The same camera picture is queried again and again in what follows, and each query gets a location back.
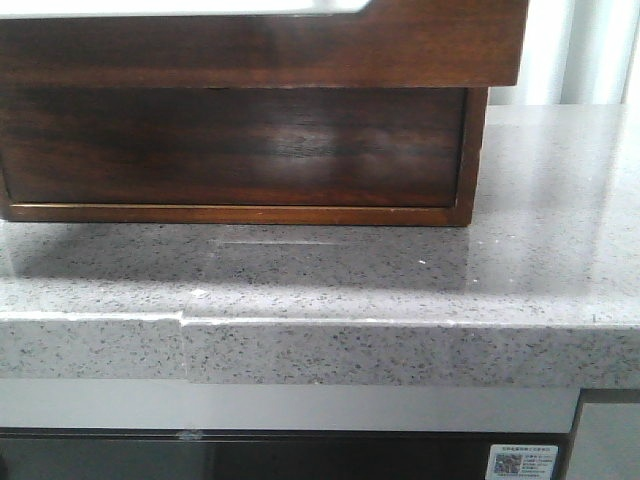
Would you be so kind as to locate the dark wooden drawer cabinet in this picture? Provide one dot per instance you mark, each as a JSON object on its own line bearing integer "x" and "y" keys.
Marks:
{"x": 475, "y": 150}

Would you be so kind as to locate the white QR code sticker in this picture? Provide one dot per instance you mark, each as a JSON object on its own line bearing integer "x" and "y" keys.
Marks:
{"x": 528, "y": 462}

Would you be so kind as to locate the wooden drawer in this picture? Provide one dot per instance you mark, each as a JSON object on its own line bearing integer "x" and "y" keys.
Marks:
{"x": 385, "y": 44}
{"x": 250, "y": 150}

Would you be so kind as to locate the dark under-counter appliance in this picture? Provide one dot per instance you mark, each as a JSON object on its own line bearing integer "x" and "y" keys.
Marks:
{"x": 264, "y": 454}

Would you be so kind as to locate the white cabinet door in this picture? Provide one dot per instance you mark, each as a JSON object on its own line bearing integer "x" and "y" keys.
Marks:
{"x": 605, "y": 443}

